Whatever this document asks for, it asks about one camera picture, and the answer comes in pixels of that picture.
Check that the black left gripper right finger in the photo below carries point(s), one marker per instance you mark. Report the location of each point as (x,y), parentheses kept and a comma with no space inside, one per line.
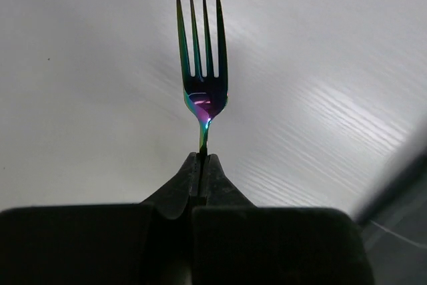
(215,189)

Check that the iridescent rainbow fork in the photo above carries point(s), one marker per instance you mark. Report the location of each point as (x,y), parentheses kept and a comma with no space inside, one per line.
(206,96)

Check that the dark checked cloth placemat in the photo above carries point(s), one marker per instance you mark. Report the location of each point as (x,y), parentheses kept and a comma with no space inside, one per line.
(394,227)

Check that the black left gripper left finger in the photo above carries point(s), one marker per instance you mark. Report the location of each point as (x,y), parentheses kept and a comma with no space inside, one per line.
(172,198)

